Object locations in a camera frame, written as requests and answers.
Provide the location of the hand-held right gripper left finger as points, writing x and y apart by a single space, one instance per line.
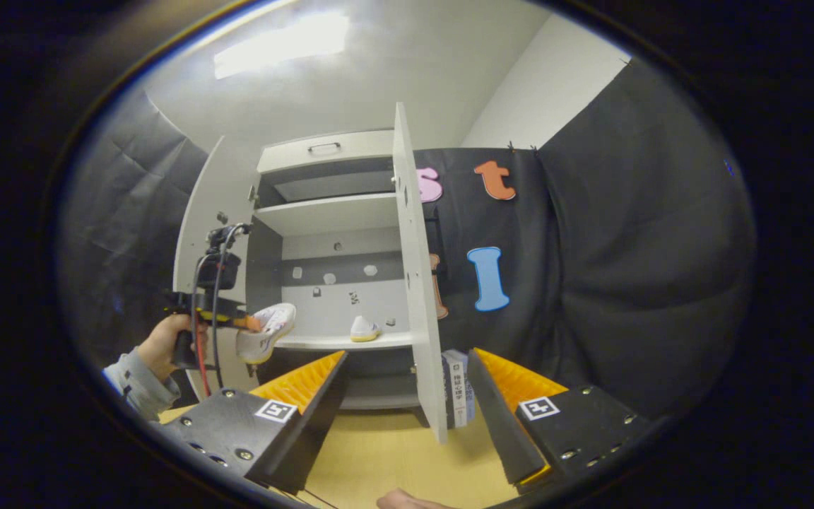
319 417

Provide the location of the black backdrop cloth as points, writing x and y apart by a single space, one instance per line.
626 247

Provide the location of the white cabinet drawer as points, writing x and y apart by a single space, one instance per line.
364 148

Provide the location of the white spine book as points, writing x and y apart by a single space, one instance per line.
459 389

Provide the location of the white shoe cabinet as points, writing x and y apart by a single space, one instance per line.
336 212

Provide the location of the white canvas shoe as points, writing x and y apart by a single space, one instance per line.
269 332
364 331

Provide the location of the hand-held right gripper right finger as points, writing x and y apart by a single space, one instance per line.
495 417

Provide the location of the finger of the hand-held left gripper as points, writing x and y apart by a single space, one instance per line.
248 323

